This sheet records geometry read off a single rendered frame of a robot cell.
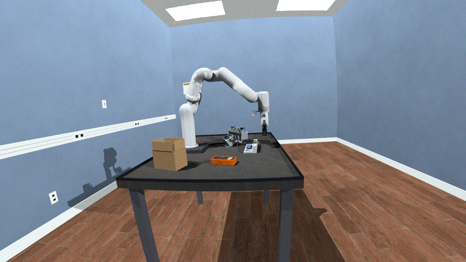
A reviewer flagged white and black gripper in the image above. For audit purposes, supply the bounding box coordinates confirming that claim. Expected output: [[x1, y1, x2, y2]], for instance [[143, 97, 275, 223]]
[[260, 111, 269, 136]]

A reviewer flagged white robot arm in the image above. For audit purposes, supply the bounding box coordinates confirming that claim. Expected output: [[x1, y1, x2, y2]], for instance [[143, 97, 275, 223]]
[[179, 67, 269, 148]]

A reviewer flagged orange digital multimeter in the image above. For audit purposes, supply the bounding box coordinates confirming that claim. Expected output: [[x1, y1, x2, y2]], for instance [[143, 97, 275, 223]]
[[211, 156, 237, 166]]

